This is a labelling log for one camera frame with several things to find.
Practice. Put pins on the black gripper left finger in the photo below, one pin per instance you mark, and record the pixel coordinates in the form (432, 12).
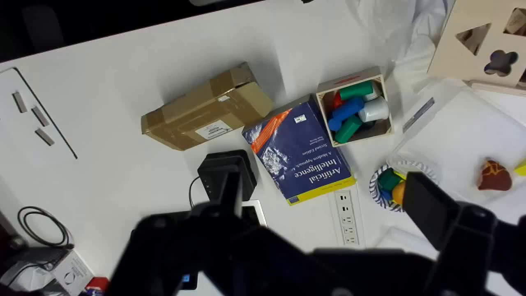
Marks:
(236, 257)

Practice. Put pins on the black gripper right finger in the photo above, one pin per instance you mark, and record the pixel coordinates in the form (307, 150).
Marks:
(470, 240)

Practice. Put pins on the white power strip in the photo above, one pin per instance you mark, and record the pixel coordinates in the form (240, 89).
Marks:
(346, 219)

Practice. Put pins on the paper plate with toys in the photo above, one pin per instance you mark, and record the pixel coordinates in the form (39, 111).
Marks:
(386, 183)

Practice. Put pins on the blue and yellow book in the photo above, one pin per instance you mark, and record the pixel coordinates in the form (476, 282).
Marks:
(295, 152)

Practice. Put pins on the brown heart shaped toy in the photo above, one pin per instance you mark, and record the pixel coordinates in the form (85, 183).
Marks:
(493, 176)

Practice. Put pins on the wooden tray of blocks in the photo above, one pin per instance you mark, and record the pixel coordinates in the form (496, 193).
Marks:
(355, 107)

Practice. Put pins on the brown cardboard box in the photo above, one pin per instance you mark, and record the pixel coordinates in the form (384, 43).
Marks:
(225, 102)

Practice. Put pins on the clear plastic container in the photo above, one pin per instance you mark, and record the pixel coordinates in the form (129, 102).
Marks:
(450, 134)

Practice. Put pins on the black cube device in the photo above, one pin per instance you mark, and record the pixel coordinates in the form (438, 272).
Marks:
(217, 166)

